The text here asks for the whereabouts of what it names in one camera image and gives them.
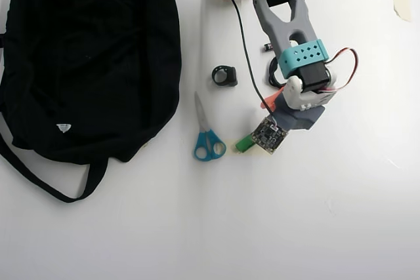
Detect black coiled USB cable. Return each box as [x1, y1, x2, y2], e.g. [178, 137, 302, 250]
[267, 56, 286, 89]

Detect black plastic ring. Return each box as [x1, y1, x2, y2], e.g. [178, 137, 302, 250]
[211, 64, 238, 88]

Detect green capped black marker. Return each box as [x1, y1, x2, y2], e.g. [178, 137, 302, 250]
[235, 135, 260, 155]

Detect blue handled scissors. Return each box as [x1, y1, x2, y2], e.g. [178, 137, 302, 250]
[192, 92, 227, 163]

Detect torn masking tape piece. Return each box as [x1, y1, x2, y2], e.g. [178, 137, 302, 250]
[392, 0, 413, 24]

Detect black fabric bag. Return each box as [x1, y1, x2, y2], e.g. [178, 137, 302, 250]
[0, 0, 183, 204]

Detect red and white servo wires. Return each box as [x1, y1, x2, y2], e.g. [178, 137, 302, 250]
[323, 48, 359, 94]

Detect thin black camera cable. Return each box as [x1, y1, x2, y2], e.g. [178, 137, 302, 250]
[216, 0, 280, 127]

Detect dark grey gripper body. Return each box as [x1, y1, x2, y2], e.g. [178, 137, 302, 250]
[270, 94, 326, 132]

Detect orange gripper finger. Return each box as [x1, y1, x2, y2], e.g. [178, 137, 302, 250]
[261, 86, 286, 110]

